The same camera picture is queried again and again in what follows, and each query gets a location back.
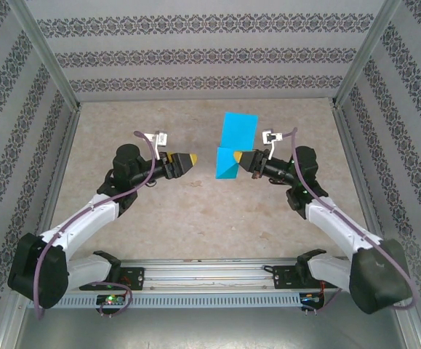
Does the blue paper sheet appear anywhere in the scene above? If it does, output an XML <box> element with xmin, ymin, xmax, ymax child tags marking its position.
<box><xmin>214</xmin><ymin>111</ymin><xmax>260</xmax><ymax>181</ymax></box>

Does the grey metal sheet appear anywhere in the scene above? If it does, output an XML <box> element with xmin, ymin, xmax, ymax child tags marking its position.
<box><xmin>13</xmin><ymin>307</ymin><xmax>407</xmax><ymax>349</ymax></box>

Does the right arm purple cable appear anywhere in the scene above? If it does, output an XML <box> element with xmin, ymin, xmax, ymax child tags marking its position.
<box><xmin>285</xmin><ymin>127</ymin><xmax>419</xmax><ymax>313</ymax></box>

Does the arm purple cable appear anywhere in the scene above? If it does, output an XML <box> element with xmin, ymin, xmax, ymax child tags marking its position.
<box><xmin>34</xmin><ymin>130</ymin><xmax>159</xmax><ymax>321</ymax></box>
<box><xmin>285</xmin><ymin>127</ymin><xmax>419</xmax><ymax>313</ymax></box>

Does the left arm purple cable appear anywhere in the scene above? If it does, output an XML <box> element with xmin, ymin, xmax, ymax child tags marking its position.
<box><xmin>34</xmin><ymin>130</ymin><xmax>159</xmax><ymax>321</ymax></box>

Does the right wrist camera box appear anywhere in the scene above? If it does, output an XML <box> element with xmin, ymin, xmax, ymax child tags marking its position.
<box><xmin>262</xmin><ymin>129</ymin><xmax>283</xmax><ymax>161</ymax></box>

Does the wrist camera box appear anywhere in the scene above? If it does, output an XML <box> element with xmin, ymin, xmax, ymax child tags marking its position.
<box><xmin>153</xmin><ymin>129</ymin><xmax>170</xmax><ymax>159</ymax></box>
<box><xmin>262</xmin><ymin>129</ymin><xmax>283</xmax><ymax>161</ymax></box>

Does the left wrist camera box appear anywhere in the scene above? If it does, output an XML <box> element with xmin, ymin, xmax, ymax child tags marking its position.
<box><xmin>153</xmin><ymin>129</ymin><xmax>170</xmax><ymax>159</ymax></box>

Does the aluminium side rail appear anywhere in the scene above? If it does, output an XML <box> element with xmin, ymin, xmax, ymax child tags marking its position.
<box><xmin>31</xmin><ymin>103</ymin><xmax>82</xmax><ymax>255</ymax></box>
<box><xmin>332</xmin><ymin>103</ymin><xmax>391</xmax><ymax>261</ymax></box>

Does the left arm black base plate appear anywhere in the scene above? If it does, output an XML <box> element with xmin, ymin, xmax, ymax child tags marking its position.
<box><xmin>80</xmin><ymin>267</ymin><xmax>146</xmax><ymax>292</ymax></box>

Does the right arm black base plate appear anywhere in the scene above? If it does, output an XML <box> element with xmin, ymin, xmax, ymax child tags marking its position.
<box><xmin>273</xmin><ymin>265</ymin><xmax>338</xmax><ymax>290</ymax></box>

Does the aluminium mounting rail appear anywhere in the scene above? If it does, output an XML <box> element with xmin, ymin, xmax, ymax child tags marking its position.
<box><xmin>68</xmin><ymin>258</ymin><xmax>406</xmax><ymax>292</ymax></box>

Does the aluminium frame post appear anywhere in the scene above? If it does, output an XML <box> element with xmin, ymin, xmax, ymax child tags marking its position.
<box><xmin>332</xmin><ymin>0</ymin><xmax>404</xmax><ymax>108</ymax></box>
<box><xmin>391</xmin><ymin>290</ymin><xmax>421</xmax><ymax>349</ymax></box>
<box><xmin>0</xmin><ymin>290</ymin><xmax>28</xmax><ymax>349</ymax></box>
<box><xmin>8</xmin><ymin>0</ymin><xmax>82</xmax><ymax>110</ymax></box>

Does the slotted grey cable duct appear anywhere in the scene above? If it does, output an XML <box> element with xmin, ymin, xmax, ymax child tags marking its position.
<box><xmin>63</xmin><ymin>293</ymin><xmax>302</xmax><ymax>309</ymax></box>

